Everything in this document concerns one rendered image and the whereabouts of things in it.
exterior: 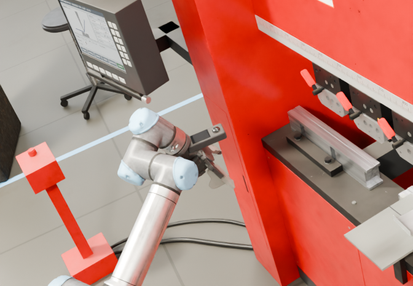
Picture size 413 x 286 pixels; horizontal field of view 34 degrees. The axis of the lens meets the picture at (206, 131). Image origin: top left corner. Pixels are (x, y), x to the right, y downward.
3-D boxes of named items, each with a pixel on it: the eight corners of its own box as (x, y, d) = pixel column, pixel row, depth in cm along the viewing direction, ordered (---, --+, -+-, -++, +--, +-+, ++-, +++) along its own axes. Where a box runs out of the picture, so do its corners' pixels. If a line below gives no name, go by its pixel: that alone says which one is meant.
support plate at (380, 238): (344, 237, 208) (343, 234, 207) (410, 195, 214) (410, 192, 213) (382, 271, 194) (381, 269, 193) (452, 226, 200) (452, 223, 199)
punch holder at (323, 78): (318, 101, 235) (310, 62, 225) (338, 90, 237) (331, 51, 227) (345, 119, 223) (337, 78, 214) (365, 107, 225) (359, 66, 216)
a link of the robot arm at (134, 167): (141, 181, 168) (158, 142, 171) (109, 172, 175) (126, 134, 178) (157, 192, 174) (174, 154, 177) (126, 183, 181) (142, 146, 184)
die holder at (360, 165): (291, 130, 276) (286, 111, 270) (303, 123, 277) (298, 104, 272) (369, 190, 237) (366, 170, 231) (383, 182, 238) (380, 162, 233)
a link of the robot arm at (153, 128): (121, 132, 178) (134, 104, 180) (150, 150, 185) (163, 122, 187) (137, 134, 172) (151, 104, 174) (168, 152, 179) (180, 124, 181)
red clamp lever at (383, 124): (377, 120, 195) (396, 148, 193) (388, 114, 196) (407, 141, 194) (375, 122, 197) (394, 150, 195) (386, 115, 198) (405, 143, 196)
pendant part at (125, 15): (86, 67, 287) (53, -8, 267) (109, 53, 292) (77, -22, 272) (146, 96, 255) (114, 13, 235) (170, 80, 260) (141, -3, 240)
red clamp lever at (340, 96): (335, 93, 211) (353, 119, 209) (345, 88, 212) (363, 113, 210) (334, 96, 213) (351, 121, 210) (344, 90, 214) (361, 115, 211)
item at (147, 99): (88, 76, 298) (82, 61, 293) (94, 72, 299) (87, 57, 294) (146, 105, 266) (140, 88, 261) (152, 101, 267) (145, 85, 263)
